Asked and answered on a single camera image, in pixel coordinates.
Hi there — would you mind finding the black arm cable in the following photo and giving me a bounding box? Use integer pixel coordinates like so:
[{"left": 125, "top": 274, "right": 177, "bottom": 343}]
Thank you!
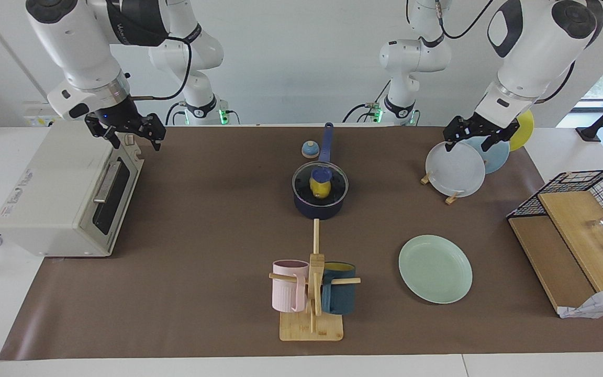
[
  {"left": 435, "top": 0, "right": 577, "bottom": 104},
  {"left": 128, "top": 36, "right": 193, "bottom": 101}
]

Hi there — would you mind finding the wooden plate rack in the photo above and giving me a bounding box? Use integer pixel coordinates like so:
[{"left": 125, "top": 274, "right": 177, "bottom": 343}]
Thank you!
[{"left": 420, "top": 157, "right": 488, "bottom": 205}]

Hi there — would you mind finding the white power strip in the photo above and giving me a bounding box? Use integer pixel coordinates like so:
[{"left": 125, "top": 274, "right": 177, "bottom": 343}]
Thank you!
[{"left": 23, "top": 101, "right": 73, "bottom": 128}]

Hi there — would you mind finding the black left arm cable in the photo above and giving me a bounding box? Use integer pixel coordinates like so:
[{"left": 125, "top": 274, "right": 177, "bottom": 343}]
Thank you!
[{"left": 435, "top": 0, "right": 577, "bottom": 104}]

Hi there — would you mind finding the pink ribbed mug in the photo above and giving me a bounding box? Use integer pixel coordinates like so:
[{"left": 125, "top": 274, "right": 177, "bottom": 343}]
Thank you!
[{"left": 272, "top": 260, "right": 310, "bottom": 313}]

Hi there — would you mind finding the beige toaster oven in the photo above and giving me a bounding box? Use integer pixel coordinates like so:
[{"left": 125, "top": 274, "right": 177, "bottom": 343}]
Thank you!
[{"left": 0, "top": 121, "right": 145, "bottom": 258}]

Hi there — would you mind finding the yellow plate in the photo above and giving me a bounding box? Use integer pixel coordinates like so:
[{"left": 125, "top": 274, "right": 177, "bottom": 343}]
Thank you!
[{"left": 508, "top": 109, "right": 535, "bottom": 152}]

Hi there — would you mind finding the black base cable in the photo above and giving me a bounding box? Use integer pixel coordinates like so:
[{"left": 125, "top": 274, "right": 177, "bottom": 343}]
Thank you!
[{"left": 342, "top": 103, "right": 381, "bottom": 125}]

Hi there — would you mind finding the brown table mat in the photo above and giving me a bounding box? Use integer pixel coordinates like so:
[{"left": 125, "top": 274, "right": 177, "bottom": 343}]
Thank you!
[{"left": 0, "top": 125, "right": 603, "bottom": 361}]

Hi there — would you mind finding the pale green plate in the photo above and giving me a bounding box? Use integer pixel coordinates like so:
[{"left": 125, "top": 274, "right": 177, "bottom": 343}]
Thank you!
[{"left": 398, "top": 234, "right": 474, "bottom": 305}]

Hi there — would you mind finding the black pot purple handle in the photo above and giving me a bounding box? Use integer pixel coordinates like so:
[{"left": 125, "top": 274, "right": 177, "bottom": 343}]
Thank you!
[{"left": 292, "top": 122, "right": 349, "bottom": 220}]

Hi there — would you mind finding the white checked cloth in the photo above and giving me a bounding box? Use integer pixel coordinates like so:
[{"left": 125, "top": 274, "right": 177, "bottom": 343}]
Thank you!
[{"left": 558, "top": 284, "right": 603, "bottom": 319}]

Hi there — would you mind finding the wooden shelf with wire frame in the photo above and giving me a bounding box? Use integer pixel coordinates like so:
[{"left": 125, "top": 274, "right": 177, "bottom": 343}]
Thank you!
[{"left": 506, "top": 169, "right": 603, "bottom": 315}]

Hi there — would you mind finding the light blue plate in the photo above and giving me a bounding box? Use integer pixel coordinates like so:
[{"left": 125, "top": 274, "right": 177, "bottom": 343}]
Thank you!
[{"left": 461, "top": 134, "right": 511, "bottom": 174}]

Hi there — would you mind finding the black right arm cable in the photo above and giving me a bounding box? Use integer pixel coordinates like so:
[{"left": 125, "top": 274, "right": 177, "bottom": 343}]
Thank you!
[{"left": 128, "top": 36, "right": 193, "bottom": 101}]

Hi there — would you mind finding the wooden mug tree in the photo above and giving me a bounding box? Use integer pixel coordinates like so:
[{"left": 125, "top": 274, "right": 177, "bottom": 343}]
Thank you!
[{"left": 269, "top": 218, "right": 361, "bottom": 342}]

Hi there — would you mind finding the dark blue mug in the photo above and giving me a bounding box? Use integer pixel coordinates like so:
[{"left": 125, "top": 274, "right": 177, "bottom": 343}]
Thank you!
[{"left": 321, "top": 261, "right": 357, "bottom": 315}]

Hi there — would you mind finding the glass lid blue knob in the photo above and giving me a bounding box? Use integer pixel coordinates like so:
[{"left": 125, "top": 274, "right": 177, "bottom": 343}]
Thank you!
[{"left": 292, "top": 161, "right": 349, "bottom": 206}]

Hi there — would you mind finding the grey plate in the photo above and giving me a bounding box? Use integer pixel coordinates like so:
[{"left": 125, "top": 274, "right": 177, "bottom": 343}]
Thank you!
[{"left": 425, "top": 140, "right": 486, "bottom": 198}]

